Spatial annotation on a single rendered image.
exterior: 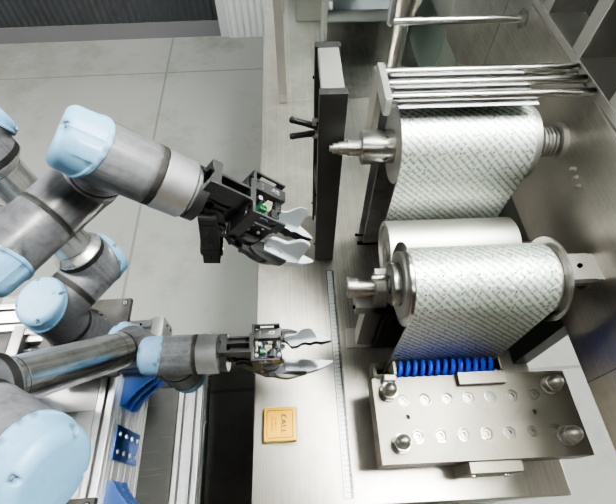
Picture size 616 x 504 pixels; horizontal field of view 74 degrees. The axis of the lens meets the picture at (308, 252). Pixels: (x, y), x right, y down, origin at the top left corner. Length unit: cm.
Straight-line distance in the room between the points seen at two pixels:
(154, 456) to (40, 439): 121
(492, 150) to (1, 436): 80
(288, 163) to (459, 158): 73
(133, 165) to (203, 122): 255
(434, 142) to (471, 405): 52
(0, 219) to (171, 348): 38
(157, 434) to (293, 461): 89
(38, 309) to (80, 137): 67
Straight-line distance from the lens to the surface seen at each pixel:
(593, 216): 86
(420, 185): 80
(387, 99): 73
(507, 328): 84
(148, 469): 178
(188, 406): 176
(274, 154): 142
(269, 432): 98
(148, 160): 50
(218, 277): 221
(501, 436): 94
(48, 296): 110
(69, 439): 60
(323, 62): 83
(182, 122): 307
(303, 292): 111
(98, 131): 50
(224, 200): 53
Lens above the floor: 188
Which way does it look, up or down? 57 degrees down
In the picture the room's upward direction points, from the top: straight up
